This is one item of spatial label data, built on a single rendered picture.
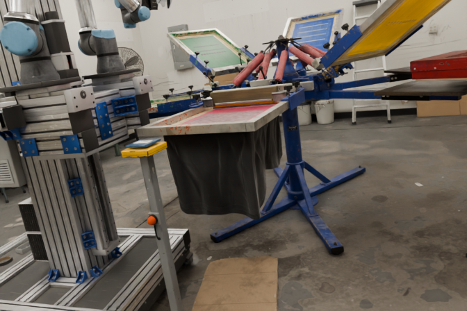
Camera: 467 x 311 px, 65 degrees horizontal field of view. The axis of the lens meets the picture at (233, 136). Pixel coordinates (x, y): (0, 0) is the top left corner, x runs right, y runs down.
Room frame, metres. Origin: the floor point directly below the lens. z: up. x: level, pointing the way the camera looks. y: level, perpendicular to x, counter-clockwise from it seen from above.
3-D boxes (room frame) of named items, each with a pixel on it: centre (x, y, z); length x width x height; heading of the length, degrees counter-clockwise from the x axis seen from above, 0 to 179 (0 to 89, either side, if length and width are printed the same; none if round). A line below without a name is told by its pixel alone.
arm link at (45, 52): (1.57, 0.77, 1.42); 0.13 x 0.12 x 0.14; 14
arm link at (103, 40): (2.05, 0.61, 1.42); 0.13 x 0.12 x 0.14; 47
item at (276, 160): (1.74, -0.16, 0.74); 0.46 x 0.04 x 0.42; 154
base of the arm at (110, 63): (2.05, 0.61, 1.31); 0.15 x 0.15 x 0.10
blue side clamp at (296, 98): (1.98, -0.35, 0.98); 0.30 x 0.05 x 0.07; 154
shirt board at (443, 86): (2.27, -0.84, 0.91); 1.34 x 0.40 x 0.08; 34
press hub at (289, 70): (2.83, -0.46, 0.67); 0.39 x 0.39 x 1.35
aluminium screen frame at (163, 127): (1.88, 0.00, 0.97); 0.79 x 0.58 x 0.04; 154
